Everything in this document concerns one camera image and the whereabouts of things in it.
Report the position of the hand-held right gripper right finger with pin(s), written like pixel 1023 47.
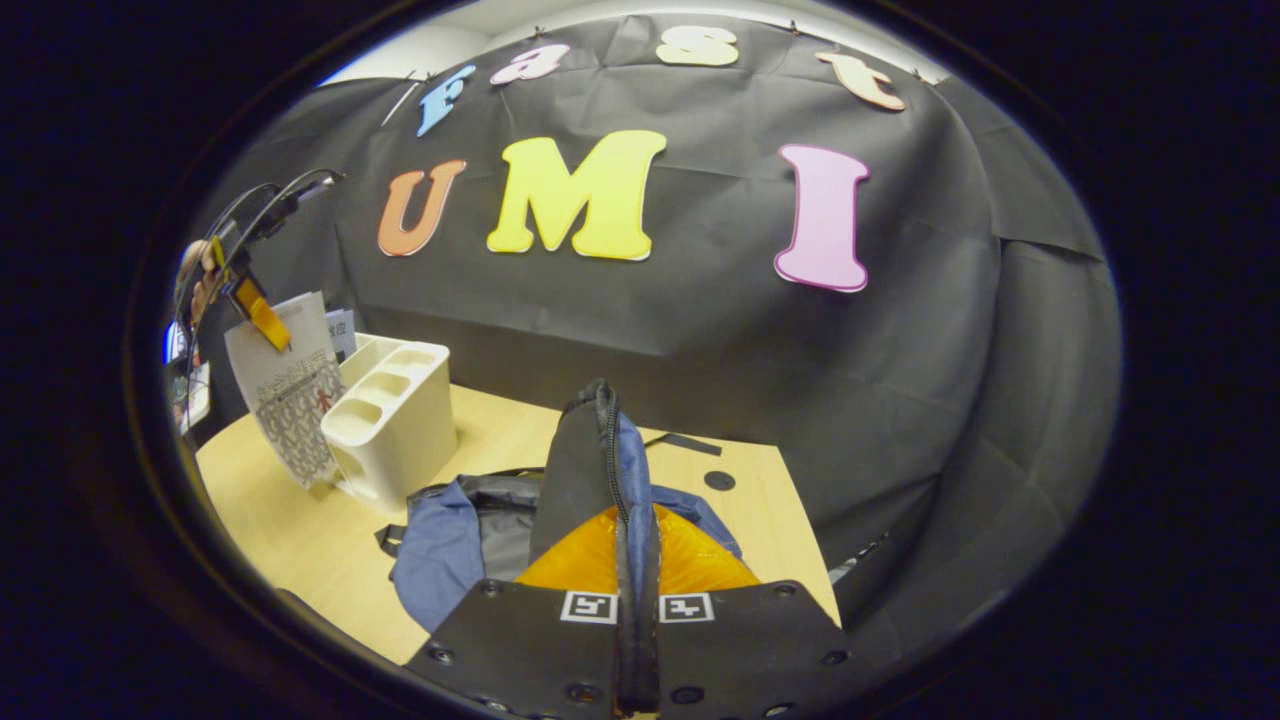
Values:
pixel 740 650

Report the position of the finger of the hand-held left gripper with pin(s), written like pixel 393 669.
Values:
pixel 262 315

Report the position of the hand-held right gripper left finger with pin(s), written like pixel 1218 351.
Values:
pixel 520 650

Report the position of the white patterned book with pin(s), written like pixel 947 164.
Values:
pixel 295 400

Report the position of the blue schoolbag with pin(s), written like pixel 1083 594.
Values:
pixel 440 560

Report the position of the cream plastic bookshelf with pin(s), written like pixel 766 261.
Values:
pixel 400 430

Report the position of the computer monitor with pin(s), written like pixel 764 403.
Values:
pixel 172 342

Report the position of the small white side table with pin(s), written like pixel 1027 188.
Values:
pixel 196 395

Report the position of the black backdrop cloth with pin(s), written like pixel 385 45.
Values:
pixel 800 400

